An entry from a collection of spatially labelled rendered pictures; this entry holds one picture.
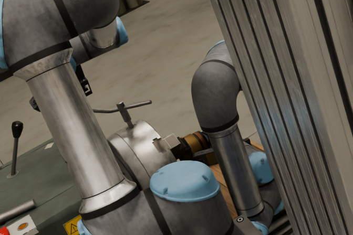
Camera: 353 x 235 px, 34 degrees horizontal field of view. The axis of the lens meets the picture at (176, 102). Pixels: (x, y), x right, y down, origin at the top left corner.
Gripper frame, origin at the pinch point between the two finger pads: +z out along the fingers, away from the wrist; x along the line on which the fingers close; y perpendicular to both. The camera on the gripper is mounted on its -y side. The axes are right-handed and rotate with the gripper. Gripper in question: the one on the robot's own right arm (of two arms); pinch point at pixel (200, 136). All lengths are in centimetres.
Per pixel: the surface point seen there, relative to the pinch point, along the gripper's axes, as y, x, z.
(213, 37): 173, -108, 375
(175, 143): -12.2, 9.1, -13.5
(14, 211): -58, 19, -21
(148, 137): -17.9, 13.8, -10.7
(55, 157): -42.4, 17.2, 0.9
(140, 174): -25.5, 8.2, -17.0
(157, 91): 80, -108, 317
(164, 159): -17.7, 8.4, -16.7
